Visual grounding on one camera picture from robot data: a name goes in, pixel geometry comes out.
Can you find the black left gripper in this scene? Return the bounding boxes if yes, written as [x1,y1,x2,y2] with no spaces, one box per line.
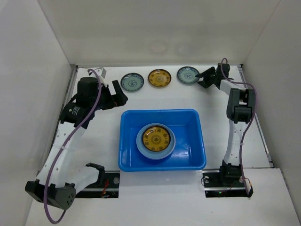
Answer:
[92,80,128,111]

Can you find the blue white patterned plate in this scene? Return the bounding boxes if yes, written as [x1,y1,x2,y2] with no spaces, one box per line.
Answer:
[177,66,199,85]
[120,73,144,92]

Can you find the yellow patterned plate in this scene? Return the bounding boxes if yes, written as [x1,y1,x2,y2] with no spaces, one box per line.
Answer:
[148,69,172,88]
[142,125,171,152]

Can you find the light blue plastic plate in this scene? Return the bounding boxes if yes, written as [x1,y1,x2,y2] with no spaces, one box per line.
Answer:
[136,123,176,160]

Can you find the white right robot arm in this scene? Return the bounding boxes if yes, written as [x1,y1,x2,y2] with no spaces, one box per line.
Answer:
[195,62,257,187]

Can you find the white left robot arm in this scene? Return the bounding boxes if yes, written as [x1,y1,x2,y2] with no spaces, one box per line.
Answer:
[25,77,128,210]

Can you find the blue plastic bin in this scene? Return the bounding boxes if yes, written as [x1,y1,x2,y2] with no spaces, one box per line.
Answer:
[118,109,206,172]

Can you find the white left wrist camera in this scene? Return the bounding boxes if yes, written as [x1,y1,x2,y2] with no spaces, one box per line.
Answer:
[100,68,106,79]

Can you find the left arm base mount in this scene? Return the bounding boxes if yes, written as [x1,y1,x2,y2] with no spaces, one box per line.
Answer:
[76,171,120,199]

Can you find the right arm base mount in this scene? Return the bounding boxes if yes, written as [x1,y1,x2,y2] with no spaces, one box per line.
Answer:
[201,170,253,198]

